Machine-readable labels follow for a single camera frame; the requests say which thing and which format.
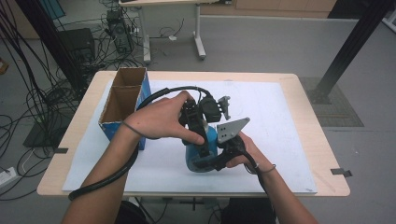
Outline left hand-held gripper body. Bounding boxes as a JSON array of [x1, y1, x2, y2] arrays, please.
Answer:
[[180, 94, 232, 138]]

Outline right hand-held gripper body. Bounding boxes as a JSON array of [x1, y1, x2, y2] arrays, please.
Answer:
[[214, 117, 251, 172]]

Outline blue bottle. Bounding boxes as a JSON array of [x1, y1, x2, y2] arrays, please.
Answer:
[[185, 124, 219, 174]]

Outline blue cardboard box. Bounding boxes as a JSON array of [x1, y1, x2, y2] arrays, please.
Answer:
[[98, 66, 152, 151]]

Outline person's right hand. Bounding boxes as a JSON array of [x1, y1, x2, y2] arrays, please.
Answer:
[[226, 132, 274, 174]]

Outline person's left hand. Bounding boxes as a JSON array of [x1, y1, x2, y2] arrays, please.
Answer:
[[124, 91, 205, 146]]

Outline wooden table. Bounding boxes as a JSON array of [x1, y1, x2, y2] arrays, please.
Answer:
[[36, 70, 351, 199]]

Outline white board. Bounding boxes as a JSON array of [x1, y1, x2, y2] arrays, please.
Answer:
[[62, 78, 318, 194]]

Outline person's right leg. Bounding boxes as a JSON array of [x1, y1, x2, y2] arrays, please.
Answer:
[[220, 198, 276, 224]]

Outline person's leg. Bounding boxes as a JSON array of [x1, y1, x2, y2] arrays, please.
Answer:
[[220, 198, 276, 224], [115, 200, 157, 224]]

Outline white desk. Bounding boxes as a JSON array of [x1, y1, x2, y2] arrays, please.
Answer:
[[119, 0, 233, 64]]

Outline person's left leg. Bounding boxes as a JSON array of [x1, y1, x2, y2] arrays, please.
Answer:
[[115, 200, 157, 224]]

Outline computer tower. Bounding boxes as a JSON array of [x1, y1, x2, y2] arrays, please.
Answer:
[[106, 8, 134, 54]]

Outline black box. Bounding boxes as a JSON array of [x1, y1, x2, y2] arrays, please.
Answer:
[[59, 27, 96, 63]]

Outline white power strip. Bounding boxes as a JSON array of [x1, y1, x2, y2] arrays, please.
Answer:
[[0, 166, 17, 188]]

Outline grey wrist strap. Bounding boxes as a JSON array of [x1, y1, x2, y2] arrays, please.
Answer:
[[120, 120, 160, 140], [244, 163, 277, 175]]

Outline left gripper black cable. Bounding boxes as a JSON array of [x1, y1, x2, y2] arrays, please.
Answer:
[[68, 86, 213, 202]]

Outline black metal post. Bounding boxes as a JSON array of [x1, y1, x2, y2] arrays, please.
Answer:
[[15, 0, 87, 91], [306, 0, 395, 105]]

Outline bundle of black cables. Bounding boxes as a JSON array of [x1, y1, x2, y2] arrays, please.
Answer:
[[0, 0, 82, 202]]

